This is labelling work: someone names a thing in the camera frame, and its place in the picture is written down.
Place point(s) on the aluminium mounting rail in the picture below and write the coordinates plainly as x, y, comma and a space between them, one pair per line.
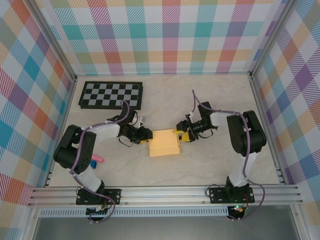
162, 196

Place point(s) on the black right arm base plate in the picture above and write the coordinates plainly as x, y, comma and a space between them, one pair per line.
217, 195

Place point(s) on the aluminium frame post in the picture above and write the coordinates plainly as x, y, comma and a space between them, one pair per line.
272, 40
52, 41

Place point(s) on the blue block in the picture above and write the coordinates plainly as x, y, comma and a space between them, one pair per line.
94, 165

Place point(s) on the yellow paper box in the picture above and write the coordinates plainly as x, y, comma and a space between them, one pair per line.
163, 143

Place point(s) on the aluminium table side rail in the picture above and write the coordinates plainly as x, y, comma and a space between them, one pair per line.
262, 112
68, 107

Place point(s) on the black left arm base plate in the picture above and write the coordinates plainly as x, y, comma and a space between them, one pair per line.
115, 195

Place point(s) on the black and white checkerboard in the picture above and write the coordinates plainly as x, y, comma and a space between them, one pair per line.
100, 95

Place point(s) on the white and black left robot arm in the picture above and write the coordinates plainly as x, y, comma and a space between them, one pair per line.
107, 130

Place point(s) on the pink cylinder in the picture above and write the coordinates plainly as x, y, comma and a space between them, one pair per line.
98, 158

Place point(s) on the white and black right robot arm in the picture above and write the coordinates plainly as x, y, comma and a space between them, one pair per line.
220, 117

